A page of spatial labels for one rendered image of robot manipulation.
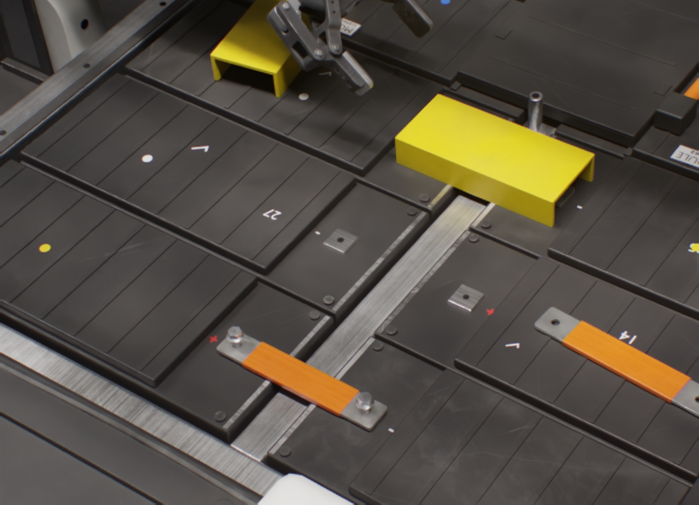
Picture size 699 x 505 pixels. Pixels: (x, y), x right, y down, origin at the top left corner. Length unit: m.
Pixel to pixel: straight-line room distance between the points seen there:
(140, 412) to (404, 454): 0.22
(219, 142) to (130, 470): 0.45
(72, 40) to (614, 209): 0.63
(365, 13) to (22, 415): 0.62
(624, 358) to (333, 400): 0.23
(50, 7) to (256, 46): 0.27
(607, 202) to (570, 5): 0.27
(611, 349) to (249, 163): 0.38
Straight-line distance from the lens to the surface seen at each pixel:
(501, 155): 1.38
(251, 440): 1.23
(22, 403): 1.13
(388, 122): 1.45
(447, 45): 1.53
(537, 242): 1.35
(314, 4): 1.37
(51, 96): 1.56
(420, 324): 1.28
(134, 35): 1.61
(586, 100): 1.46
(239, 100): 1.49
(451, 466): 1.18
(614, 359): 1.24
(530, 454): 1.19
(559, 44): 1.52
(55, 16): 1.68
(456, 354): 1.26
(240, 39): 1.51
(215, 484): 1.06
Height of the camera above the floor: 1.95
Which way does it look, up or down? 45 degrees down
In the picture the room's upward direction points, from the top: 6 degrees counter-clockwise
